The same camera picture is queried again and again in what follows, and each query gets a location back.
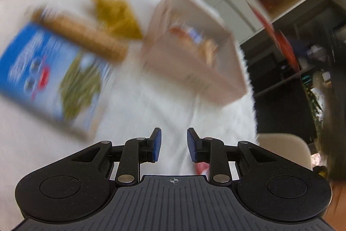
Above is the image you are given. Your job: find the beige chair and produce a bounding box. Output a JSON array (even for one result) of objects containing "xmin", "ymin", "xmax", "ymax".
[{"xmin": 257, "ymin": 133, "xmax": 312, "ymax": 170}]

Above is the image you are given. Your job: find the pink cardboard box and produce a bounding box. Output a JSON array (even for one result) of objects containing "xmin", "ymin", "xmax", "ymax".
[{"xmin": 141, "ymin": 0, "xmax": 248, "ymax": 106}]

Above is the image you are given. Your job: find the mustard yellow snack packet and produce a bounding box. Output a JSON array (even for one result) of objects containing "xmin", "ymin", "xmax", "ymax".
[{"xmin": 90, "ymin": 0, "xmax": 144, "ymax": 40}]

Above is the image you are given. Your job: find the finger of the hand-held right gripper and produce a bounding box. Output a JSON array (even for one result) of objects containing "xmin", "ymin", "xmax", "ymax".
[{"xmin": 290, "ymin": 39, "xmax": 310, "ymax": 60}]

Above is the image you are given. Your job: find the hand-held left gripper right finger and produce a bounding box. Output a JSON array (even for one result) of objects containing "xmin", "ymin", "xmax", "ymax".
[{"xmin": 187, "ymin": 127, "xmax": 273, "ymax": 185}]

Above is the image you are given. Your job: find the blue white vegetable snack packet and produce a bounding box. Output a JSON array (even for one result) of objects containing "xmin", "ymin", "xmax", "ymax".
[{"xmin": 0, "ymin": 22, "xmax": 112, "ymax": 141}]

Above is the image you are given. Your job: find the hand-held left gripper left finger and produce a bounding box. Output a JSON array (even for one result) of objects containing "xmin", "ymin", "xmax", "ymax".
[{"xmin": 70, "ymin": 127, "xmax": 162, "ymax": 185}]

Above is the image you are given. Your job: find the brown biscuit roll packet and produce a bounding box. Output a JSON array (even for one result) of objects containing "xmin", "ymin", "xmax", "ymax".
[{"xmin": 32, "ymin": 8, "xmax": 129, "ymax": 63}]

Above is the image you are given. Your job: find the rice cracker packet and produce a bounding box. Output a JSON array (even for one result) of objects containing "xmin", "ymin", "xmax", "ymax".
[{"xmin": 168, "ymin": 22, "xmax": 206, "ymax": 45}]

